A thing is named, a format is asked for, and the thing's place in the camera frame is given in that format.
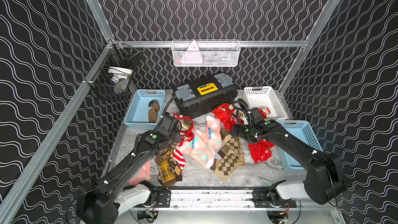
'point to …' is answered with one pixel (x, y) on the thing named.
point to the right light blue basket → (303, 130)
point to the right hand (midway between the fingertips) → (237, 133)
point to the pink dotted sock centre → (199, 149)
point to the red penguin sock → (264, 112)
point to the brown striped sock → (185, 123)
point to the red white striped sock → (179, 157)
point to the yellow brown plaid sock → (166, 172)
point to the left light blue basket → (146, 110)
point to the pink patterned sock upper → (214, 130)
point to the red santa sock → (225, 113)
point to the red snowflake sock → (259, 151)
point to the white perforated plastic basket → (257, 97)
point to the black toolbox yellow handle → (200, 97)
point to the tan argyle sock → (231, 157)
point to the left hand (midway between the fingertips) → (176, 131)
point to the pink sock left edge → (143, 174)
